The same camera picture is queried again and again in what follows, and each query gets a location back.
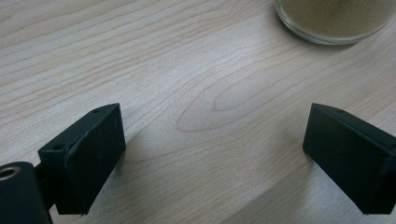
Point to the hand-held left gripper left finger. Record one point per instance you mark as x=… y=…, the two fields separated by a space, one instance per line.
x=82 y=161

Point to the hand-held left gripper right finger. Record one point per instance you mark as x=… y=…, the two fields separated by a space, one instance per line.
x=348 y=155

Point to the white lid glass spice jar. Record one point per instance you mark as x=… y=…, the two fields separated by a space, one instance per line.
x=334 y=18

